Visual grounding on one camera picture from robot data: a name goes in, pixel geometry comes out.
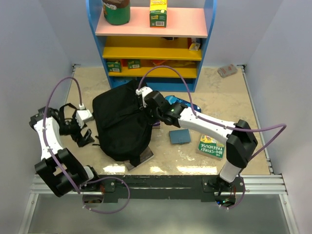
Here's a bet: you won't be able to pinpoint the purple 52-storey treehouse book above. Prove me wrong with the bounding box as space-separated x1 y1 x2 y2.
153 121 161 129

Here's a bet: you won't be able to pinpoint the grey red packet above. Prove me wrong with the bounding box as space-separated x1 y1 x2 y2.
217 64 238 78

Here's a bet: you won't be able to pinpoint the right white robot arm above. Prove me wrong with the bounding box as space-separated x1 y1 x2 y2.
136 87 258 192

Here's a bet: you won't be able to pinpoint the blue shelf unit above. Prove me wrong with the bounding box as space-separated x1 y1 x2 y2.
85 0 217 92

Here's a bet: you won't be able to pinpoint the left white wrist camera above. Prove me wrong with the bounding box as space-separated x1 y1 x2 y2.
75 104 94 129

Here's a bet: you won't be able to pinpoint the right small green box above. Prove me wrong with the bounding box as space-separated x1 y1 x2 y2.
127 59 141 69

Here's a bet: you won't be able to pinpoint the left small green box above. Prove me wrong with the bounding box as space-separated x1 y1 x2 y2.
106 60 122 73

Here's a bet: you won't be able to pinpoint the blue shark pencil case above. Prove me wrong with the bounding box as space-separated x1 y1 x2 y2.
165 95 202 113

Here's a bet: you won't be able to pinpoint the small green box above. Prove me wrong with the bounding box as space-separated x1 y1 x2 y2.
106 60 122 73
127 59 141 69

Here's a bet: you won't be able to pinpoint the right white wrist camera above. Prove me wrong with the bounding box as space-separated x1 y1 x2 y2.
136 86 153 108

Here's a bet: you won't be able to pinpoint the yellow green carton box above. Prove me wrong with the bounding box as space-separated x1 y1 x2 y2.
149 0 168 28

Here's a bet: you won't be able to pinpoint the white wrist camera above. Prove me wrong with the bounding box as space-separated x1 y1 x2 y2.
75 104 94 129
136 86 153 108

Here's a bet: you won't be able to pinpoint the green 104-storey treehouse book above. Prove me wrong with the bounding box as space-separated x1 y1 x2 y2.
196 135 225 160

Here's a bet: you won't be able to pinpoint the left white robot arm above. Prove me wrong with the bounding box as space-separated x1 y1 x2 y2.
29 103 101 197

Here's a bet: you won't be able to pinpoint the orange yellow snack packets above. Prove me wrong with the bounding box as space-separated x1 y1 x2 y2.
150 59 196 67

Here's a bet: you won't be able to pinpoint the black backpack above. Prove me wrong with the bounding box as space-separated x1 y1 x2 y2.
58 79 154 168

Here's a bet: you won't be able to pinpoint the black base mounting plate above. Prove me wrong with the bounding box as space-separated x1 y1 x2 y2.
80 175 246 203

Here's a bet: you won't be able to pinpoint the green cylindrical canister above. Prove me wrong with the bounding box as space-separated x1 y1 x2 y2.
102 0 130 25

